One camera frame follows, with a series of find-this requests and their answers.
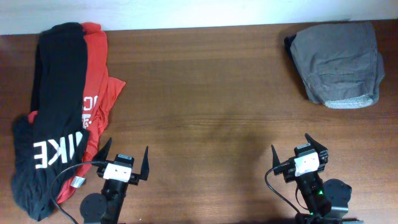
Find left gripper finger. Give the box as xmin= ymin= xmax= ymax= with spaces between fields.
xmin=93 ymin=138 xmax=112 ymax=162
xmin=140 ymin=146 xmax=149 ymax=180

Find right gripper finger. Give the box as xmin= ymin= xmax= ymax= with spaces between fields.
xmin=305 ymin=133 xmax=328 ymax=153
xmin=271 ymin=144 xmax=280 ymax=168

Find black Nike t-shirt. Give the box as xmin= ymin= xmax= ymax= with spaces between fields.
xmin=11 ymin=22 xmax=89 ymax=222

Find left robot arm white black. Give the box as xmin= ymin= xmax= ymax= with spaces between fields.
xmin=80 ymin=139 xmax=149 ymax=224

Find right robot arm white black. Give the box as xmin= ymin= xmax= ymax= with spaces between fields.
xmin=264 ymin=134 xmax=363 ymax=224

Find red printed t-shirt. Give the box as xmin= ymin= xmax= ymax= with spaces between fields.
xmin=27 ymin=22 xmax=124 ymax=204

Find grey folded shorts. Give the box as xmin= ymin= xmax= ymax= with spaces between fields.
xmin=290 ymin=22 xmax=385 ymax=110

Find dark navy folded garment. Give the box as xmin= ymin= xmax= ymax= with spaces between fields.
xmin=284 ymin=34 xmax=297 ymax=62

